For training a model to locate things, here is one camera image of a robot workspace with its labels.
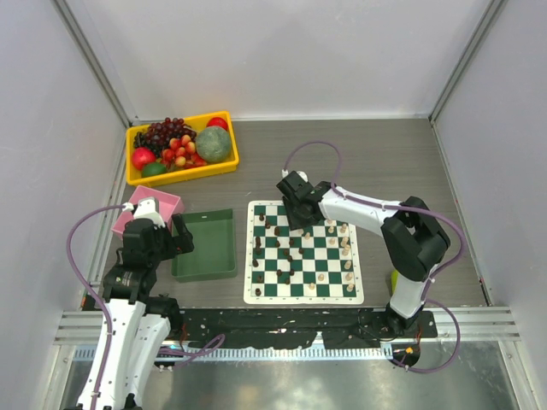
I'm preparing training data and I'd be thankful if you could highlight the red apple front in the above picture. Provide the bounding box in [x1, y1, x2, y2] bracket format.
[131, 147, 156, 171]

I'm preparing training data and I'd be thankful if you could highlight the pink plastic box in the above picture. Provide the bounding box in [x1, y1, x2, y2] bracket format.
[111, 185, 185, 238]

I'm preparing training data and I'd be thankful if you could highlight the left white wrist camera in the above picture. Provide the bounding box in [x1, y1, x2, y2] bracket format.
[121, 196, 166, 227]

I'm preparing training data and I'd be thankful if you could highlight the green plastic tray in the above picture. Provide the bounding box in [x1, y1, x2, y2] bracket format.
[171, 208, 238, 283]

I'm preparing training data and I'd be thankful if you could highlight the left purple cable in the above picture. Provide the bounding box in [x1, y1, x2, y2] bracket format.
[66, 204, 132, 410]

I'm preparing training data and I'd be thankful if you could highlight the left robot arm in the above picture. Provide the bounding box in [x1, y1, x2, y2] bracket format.
[76, 214, 194, 409]

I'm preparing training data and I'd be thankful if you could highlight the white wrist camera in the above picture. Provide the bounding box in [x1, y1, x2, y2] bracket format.
[281, 169, 309, 182]
[121, 196, 166, 227]

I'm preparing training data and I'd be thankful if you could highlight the white slotted cable duct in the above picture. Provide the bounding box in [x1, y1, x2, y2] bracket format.
[74, 343, 394, 363]

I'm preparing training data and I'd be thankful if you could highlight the purple cable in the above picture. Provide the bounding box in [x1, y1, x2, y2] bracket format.
[66, 204, 132, 410]
[281, 141, 466, 375]

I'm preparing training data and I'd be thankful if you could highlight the green lime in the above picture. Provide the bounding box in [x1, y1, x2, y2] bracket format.
[141, 162, 168, 179]

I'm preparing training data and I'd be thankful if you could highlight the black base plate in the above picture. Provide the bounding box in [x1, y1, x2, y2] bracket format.
[168, 307, 438, 350]

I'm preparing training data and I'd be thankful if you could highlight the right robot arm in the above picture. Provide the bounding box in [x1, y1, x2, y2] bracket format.
[277, 170, 450, 337]

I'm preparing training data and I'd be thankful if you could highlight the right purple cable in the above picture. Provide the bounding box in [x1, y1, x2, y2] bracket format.
[281, 141, 466, 375]

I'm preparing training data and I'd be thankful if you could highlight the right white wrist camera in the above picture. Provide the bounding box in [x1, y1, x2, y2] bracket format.
[281, 169, 309, 182]

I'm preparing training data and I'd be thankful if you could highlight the green melon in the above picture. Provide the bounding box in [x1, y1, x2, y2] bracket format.
[196, 126, 232, 163]

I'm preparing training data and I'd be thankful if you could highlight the green pear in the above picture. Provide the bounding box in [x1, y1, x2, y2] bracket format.
[390, 270, 399, 294]

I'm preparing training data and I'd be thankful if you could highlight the yellow plastic fruit bin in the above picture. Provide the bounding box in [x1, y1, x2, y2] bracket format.
[126, 111, 239, 187]

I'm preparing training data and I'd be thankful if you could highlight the dark purple grape bunch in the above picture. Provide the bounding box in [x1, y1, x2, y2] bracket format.
[132, 117, 197, 158]

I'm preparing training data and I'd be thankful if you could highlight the red apple back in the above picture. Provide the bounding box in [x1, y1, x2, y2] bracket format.
[207, 116, 229, 131]

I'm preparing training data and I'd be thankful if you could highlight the green white chess board mat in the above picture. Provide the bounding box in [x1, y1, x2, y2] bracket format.
[243, 201, 364, 306]

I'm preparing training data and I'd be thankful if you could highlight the red apple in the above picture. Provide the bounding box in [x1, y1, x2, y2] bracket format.
[207, 116, 229, 131]
[131, 147, 156, 171]

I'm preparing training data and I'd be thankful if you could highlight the red yellow cherry bunch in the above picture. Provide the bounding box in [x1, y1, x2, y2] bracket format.
[159, 135, 207, 172]

